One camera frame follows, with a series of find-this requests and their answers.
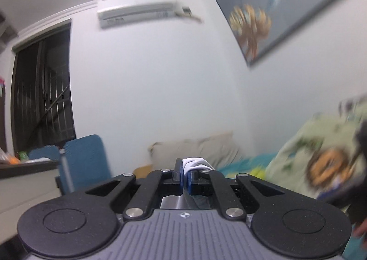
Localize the white t-shirt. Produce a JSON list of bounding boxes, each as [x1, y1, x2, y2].
[[182, 157, 215, 175]]

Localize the yellow-brown cushion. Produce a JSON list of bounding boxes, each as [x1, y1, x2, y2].
[[133, 164, 152, 179]]

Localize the grey pillow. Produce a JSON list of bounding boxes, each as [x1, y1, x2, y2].
[[148, 132, 245, 170]]

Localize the teal patterned bed sheet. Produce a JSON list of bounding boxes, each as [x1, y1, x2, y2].
[[216, 154, 276, 180]]

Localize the blue office chair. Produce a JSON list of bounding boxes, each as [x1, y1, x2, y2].
[[29, 134, 111, 195]]

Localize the green cartoon lion blanket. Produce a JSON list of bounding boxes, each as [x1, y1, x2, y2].
[[265, 97, 366, 198]]

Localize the dark barred window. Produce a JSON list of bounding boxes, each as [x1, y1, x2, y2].
[[11, 21, 76, 152]]

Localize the white desk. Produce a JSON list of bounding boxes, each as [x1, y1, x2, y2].
[[1, 161, 60, 243]]

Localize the white wall air conditioner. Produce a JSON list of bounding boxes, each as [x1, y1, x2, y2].
[[97, 0, 192, 28]]

